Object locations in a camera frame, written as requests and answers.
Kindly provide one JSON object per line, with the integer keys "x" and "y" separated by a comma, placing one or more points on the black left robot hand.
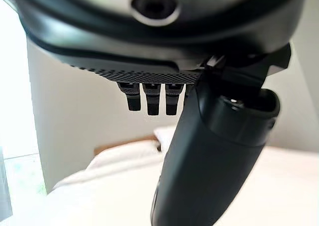
{"x": 139, "y": 44}

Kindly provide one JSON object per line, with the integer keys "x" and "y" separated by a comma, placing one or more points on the bright window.
{"x": 15, "y": 98}

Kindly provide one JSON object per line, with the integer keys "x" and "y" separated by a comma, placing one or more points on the white pillow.
{"x": 119, "y": 156}

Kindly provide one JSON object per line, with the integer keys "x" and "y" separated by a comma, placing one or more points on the brown wooden headboard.
{"x": 119, "y": 143}

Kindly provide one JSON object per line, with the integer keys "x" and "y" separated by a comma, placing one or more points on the white bed with sheet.
{"x": 249, "y": 186}

